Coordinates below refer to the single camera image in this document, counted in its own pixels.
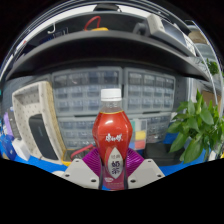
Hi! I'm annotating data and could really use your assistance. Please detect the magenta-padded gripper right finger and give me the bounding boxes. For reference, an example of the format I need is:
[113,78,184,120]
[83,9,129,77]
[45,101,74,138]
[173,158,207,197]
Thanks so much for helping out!
[123,148,166,190]

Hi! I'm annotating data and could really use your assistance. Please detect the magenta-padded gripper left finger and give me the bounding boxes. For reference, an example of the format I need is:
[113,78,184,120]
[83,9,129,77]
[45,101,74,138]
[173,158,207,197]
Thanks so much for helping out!
[60,148,101,190]

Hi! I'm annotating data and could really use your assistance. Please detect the red drink bottle white cap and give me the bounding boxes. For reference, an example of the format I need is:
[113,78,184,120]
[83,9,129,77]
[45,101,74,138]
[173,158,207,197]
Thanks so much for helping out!
[92,88,134,191]

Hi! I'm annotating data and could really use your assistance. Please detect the yellow multimeter red leads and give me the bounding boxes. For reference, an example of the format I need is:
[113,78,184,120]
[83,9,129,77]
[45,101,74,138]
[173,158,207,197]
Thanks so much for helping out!
[61,143,96,167]

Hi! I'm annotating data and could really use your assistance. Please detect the flat black case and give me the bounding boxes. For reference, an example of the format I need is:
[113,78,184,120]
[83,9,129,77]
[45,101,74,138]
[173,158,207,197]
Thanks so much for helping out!
[143,143,186,167]

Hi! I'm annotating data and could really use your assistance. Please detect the grey small-parts drawer cabinet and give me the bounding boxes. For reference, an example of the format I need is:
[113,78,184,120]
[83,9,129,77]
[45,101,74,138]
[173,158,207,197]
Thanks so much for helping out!
[57,116,101,150]
[51,66,124,117]
[146,114,173,144]
[123,68,177,113]

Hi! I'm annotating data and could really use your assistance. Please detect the small white box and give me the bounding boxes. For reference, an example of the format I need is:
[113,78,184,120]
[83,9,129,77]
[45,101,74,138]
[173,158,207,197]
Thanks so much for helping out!
[11,138,31,161]

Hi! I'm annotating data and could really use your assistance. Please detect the potted green plant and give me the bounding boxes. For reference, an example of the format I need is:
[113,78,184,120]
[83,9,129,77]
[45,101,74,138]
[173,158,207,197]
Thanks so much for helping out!
[166,89,224,164]

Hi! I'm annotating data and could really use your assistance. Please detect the dark grey upright box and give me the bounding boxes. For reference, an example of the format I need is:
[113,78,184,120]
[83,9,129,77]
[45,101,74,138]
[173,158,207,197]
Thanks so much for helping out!
[7,108,23,141]

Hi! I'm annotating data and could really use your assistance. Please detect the black workbench shelf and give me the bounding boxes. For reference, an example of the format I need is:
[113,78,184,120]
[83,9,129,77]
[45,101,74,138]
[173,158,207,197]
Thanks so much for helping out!
[4,29,212,83]

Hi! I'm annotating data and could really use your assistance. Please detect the white shelf unit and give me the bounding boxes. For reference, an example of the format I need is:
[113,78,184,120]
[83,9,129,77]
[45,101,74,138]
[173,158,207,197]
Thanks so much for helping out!
[186,19,224,101]

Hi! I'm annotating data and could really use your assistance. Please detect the yellow meter on shelf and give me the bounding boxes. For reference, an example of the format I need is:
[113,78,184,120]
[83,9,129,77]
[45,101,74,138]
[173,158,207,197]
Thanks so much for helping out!
[83,15,110,33]

